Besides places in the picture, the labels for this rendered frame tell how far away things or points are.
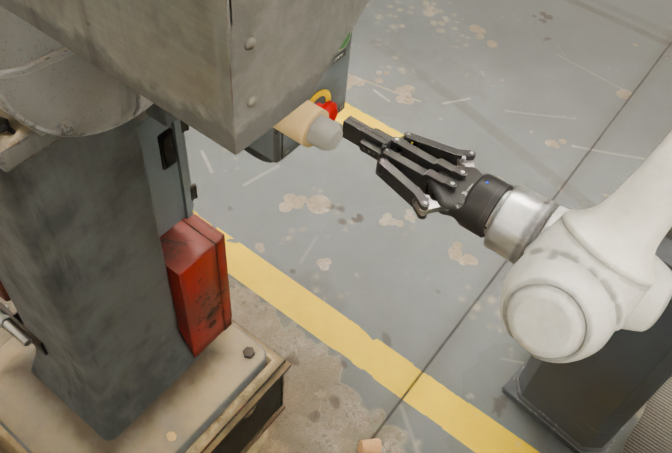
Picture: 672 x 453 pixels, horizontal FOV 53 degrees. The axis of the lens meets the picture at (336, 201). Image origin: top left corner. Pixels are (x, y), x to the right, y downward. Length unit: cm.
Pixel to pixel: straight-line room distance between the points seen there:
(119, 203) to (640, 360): 103
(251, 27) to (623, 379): 138
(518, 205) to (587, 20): 240
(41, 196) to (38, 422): 68
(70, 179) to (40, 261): 13
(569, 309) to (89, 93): 46
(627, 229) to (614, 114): 207
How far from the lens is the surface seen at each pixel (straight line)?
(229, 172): 221
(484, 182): 84
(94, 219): 101
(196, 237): 126
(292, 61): 31
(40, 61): 60
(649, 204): 66
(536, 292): 62
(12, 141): 74
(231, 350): 149
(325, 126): 51
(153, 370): 140
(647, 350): 148
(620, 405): 164
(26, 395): 153
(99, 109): 67
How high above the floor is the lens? 161
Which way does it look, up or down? 49 degrees down
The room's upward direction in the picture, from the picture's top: 6 degrees clockwise
